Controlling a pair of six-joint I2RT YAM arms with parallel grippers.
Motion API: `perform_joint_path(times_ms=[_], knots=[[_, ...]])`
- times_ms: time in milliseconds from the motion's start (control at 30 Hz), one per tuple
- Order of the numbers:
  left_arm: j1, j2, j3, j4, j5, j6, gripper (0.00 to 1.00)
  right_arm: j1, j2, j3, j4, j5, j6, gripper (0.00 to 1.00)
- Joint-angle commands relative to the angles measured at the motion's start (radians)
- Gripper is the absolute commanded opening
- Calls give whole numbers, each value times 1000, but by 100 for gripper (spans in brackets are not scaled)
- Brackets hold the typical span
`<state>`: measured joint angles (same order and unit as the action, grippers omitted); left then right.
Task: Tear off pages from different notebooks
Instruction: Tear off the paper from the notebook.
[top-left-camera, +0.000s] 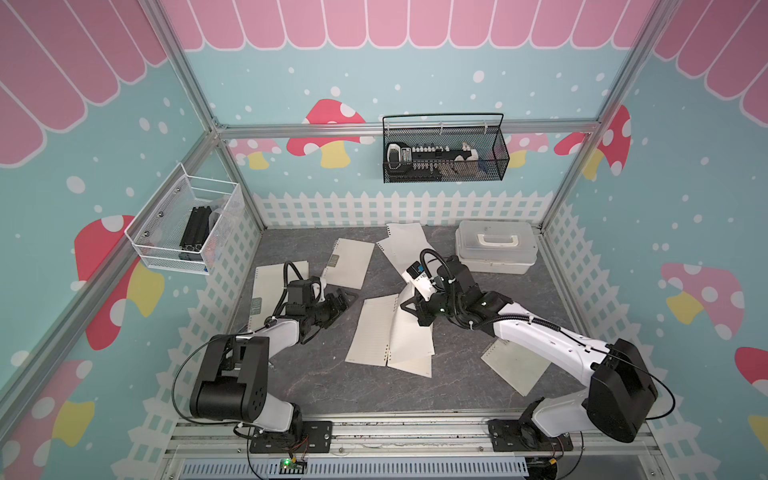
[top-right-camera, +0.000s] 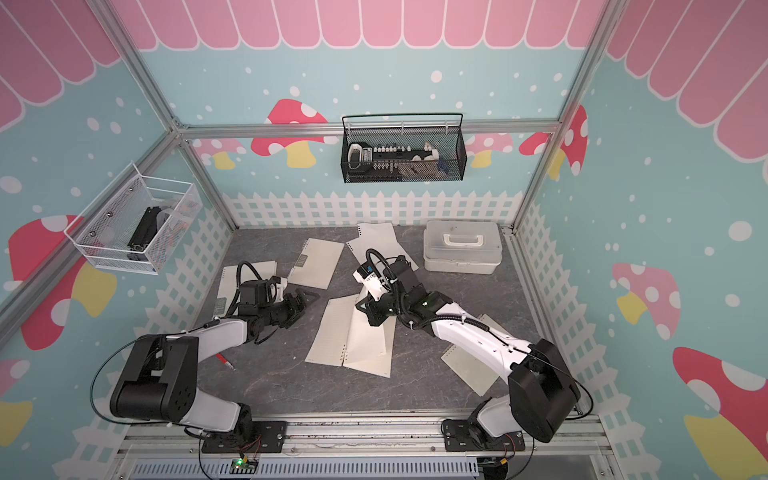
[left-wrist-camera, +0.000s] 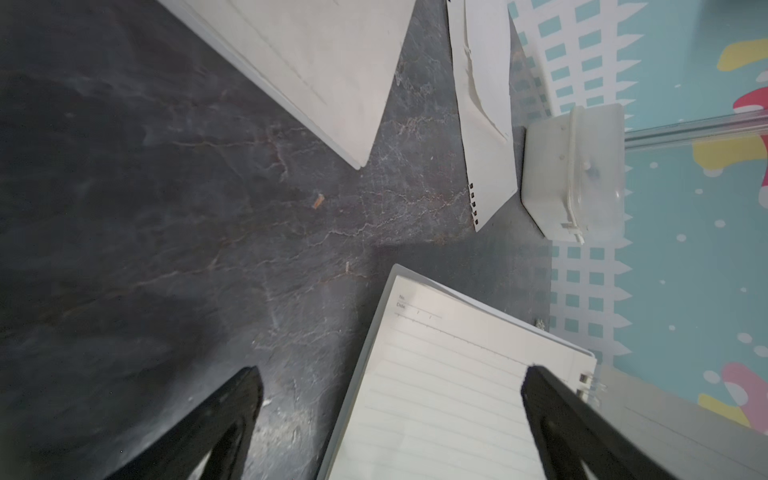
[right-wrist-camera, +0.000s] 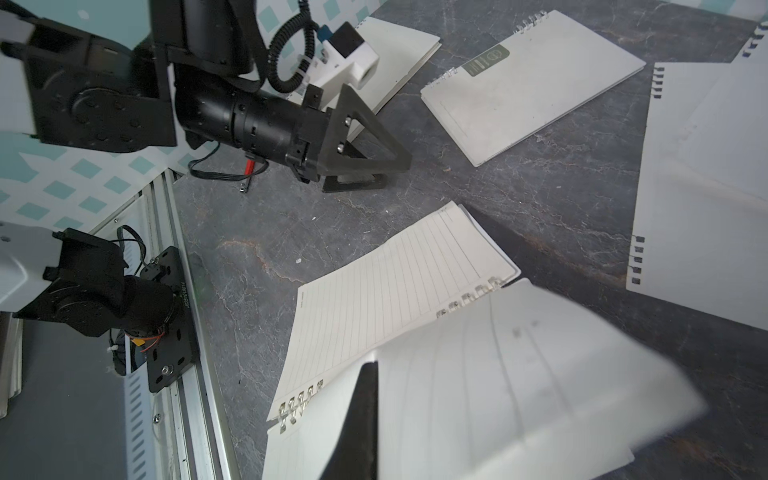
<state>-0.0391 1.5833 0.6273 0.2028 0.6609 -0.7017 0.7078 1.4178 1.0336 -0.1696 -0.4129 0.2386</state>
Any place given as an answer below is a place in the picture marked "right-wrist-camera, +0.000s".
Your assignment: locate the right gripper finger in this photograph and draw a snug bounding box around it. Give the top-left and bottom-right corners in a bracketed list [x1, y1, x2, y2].
[320, 361, 379, 480]

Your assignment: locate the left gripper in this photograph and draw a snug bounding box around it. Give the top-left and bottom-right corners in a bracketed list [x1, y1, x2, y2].
[174, 71, 412, 193]

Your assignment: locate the large spiral notebook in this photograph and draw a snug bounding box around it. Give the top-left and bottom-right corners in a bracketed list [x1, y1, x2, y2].
[287, 16, 442, 142]

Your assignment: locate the torn lined paper page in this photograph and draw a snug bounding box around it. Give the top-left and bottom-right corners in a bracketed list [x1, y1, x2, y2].
[626, 61, 767, 329]

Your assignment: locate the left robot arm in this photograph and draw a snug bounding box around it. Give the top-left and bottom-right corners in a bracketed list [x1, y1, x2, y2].
[1, 1, 411, 391]

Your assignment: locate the red handled screwdriver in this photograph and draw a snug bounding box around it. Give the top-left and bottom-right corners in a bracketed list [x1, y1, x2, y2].
[239, 157, 256, 194]

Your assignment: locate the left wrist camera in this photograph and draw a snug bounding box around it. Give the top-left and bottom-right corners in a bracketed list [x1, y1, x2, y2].
[302, 22, 380, 97]

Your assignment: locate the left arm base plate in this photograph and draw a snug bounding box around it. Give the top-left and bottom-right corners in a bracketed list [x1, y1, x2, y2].
[139, 246, 200, 393]

